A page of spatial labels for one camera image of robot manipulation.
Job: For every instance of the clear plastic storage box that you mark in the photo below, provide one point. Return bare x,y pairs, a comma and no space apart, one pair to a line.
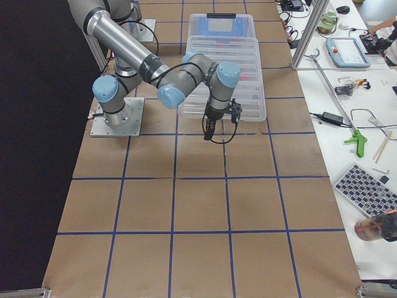
240,27

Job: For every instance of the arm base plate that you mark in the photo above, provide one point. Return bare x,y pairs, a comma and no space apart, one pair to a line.
142,31
125,123

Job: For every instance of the black box latch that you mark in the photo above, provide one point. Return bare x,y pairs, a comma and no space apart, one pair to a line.
221,15

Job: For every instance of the checkered calibration board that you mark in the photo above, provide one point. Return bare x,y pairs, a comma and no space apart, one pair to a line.
365,192

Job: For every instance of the wooden chopstick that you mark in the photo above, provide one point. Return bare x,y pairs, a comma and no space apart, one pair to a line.
382,147

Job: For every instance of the aluminium profile pole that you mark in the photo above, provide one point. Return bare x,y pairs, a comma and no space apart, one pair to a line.
313,21

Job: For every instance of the teach pendant tablet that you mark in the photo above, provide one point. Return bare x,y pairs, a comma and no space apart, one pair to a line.
346,53

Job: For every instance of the clear plastic box lid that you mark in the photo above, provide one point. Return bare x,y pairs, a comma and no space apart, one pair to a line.
244,52

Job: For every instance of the green grabber tool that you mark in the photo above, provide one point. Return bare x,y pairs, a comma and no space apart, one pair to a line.
357,136

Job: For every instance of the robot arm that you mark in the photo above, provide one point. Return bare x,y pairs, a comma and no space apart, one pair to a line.
108,22

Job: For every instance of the black power adapter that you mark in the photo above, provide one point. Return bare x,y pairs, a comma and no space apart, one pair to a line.
330,118

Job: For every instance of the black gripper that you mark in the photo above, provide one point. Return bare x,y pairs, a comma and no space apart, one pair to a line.
214,114

